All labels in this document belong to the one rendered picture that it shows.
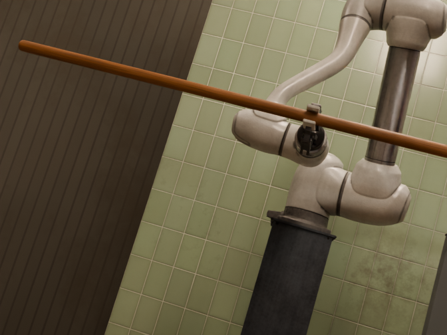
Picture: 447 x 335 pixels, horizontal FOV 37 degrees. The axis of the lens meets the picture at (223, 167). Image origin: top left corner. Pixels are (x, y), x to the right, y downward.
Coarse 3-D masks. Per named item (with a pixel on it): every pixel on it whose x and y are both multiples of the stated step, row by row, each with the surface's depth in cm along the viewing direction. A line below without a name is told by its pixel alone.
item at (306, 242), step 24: (288, 240) 215; (312, 240) 214; (264, 264) 214; (288, 264) 213; (312, 264) 213; (264, 288) 212; (288, 288) 212; (312, 288) 211; (264, 312) 211; (288, 312) 211; (312, 312) 210
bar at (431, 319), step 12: (444, 252) 114; (444, 264) 113; (444, 276) 112; (444, 288) 112; (432, 300) 113; (444, 300) 112; (432, 312) 112; (444, 312) 111; (432, 324) 111; (444, 324) 111
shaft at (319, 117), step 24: (24, 48) 173; (48, 48) 172; (120, 72) 168; (144, 72) 167; (216, 96) 164; (240, 96) 163; (312, 120) 159; (336, 120) 158; (408, 144) 155; (432, 144) 154
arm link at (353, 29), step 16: (352, 16) 208; (352, 32) 206; (368, 32) 210; (336, 48) 206; (352, 48) 205; (320, 64) 202; (336, 64) 202; (288, 80) 200; (304, 80) 200; (320, 80) 202; (272, 96) 197; (288, 96) 199; (240, 112) 194; (256, 112) 192; (240, 128) 191; (256, 128) 190; (272, 128) 189; (256, 144) 191; (272, 144) 190
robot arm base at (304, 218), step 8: (288, 208) 223; (296, 208) 220; (272, 216) 225; (280, 216) 218; (288, 216) 220; (296, 216) 219; (304, 216) 218; (312, 216) 218; (320, 216) 219; (304, 224) 217; (312, 224) 217; (320, 224) 219; (328, 232) 215
